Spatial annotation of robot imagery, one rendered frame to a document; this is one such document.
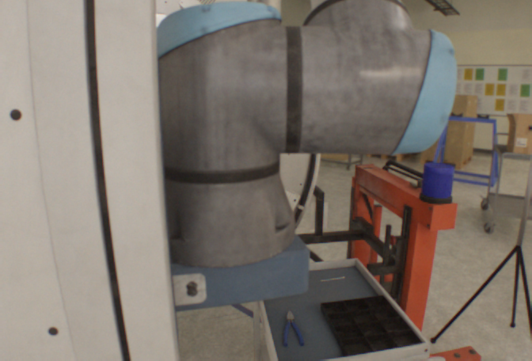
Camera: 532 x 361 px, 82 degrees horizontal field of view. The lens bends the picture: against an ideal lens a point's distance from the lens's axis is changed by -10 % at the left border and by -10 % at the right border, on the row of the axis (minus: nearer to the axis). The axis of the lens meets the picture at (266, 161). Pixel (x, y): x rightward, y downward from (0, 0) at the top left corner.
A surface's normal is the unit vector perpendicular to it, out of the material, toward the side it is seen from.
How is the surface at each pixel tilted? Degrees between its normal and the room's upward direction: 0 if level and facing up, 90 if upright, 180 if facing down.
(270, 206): 70
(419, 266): 90
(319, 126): 118
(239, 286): 90
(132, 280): 90
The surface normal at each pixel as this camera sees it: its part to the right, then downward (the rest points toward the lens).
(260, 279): 0.26, 0.19
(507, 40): -0.67, 0.15
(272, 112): -0.03, 0.46
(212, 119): 0.04, 0.21
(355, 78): -0.03, -0.02
